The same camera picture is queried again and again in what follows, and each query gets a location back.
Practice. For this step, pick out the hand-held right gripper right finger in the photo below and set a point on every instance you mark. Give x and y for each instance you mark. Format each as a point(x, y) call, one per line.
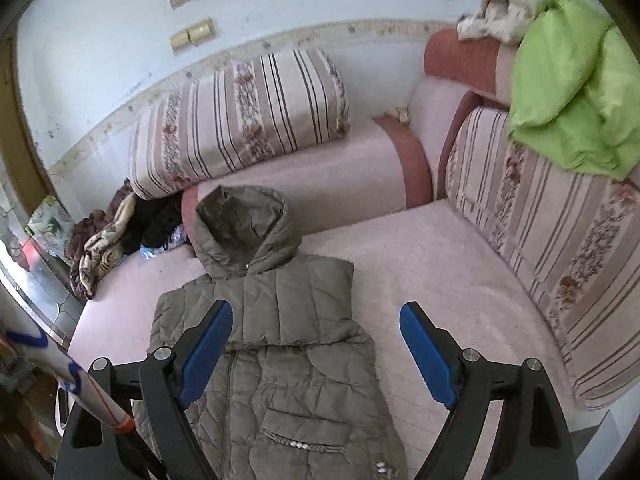
point(430, 355)

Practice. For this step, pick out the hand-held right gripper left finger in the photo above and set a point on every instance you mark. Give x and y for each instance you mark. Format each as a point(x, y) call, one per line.
point(205, 355)

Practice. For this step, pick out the grey-green quilted blanket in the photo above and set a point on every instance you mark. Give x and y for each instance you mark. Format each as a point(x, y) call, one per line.
point(300, 385)

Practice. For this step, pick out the black clothes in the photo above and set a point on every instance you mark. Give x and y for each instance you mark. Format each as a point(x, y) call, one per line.
point(155, 225)

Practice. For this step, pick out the glass door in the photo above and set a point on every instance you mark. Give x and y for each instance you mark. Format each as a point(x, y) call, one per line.
point(30, 280)

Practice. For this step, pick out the bed with pink sheet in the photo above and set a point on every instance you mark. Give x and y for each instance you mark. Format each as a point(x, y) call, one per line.
point(425, 260)

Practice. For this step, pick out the bluish plastic bag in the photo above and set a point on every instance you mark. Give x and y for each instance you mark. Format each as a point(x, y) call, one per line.
point(172, 241)

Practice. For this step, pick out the brown beige patterned blanket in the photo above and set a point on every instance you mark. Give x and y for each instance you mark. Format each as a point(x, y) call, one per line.
point(100, 250)

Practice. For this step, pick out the wide striped floral cushion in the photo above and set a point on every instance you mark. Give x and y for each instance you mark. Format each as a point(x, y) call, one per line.
point(550, 240)

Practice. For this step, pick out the long striped floral cushion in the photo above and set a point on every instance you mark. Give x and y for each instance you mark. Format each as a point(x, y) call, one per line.
point(240, 115)

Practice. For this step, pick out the small beige cloth scrap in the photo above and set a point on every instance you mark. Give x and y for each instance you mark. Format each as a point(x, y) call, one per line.
point(401, 114)

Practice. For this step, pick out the green cloth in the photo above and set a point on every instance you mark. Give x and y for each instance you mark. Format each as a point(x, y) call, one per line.
point(565, 75)

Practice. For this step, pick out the white fluffy cloth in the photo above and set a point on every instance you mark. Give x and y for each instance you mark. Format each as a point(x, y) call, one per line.
point(495, 10)

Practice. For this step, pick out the wooden door frame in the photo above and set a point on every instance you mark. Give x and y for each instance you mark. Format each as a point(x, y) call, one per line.
point(20, 135)

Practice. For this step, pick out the beige wall switch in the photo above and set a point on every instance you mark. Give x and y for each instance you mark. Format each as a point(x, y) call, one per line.
point(192, 35)

